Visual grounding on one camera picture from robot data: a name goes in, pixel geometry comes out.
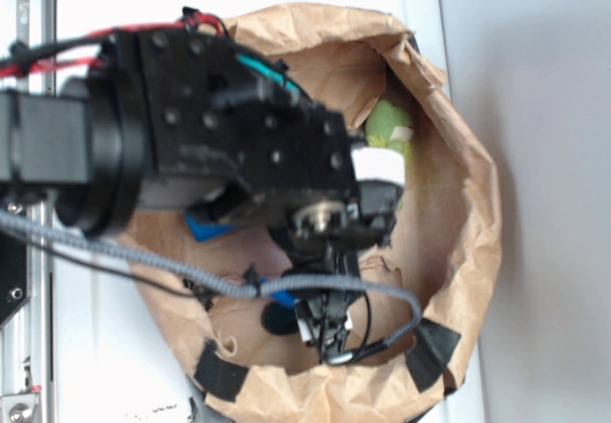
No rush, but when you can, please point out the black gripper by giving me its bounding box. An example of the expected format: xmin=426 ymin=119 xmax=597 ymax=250
xmin=137 ymin=30 xmax=400 ymax=254

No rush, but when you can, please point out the black tape piece left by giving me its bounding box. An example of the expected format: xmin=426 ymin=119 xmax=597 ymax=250
xmin=194 ymin=340 xmax=249 ymax=403

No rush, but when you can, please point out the black tape piece right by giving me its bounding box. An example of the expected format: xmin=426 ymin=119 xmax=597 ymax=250
xmin=406 ymin=318 xmax=461 ymax=392

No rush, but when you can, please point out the aluminium frame rail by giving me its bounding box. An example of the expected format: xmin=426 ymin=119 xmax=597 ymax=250
xmin=0 ymin=0 xmax=59 ymax=423

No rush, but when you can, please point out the black tape piece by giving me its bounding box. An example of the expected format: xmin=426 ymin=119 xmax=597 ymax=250
xmin=194 ymin=340 xmax=249 ymax=403
xmin=406 ymin=318 xmax=461 ymax=392

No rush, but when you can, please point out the green plush toy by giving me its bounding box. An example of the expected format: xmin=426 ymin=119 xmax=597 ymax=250
xmin=365 ymin=99 xmax=414 ymax=184

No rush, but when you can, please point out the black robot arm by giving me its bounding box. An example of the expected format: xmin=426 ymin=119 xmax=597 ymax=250
xmin=1 ymin=27 xmax=406 ymax=255

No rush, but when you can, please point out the brown paper bag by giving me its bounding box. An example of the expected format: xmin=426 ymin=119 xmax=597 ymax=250
xmin=132 ymin=3 xmax=502 ymax=422

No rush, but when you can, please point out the dark green plastic pickle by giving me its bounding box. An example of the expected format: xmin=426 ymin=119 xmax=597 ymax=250
xmin=261 ymin=303 xmax=299 ymax=336

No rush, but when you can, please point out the grey braided cable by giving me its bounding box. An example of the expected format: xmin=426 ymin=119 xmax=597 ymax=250
xmin=0 ymin=210 xmax=424 ymax=366

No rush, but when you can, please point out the blue plastic bottle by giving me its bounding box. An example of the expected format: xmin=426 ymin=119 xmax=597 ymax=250
xmin=183 ymin=211 xmax=237 ymax=243

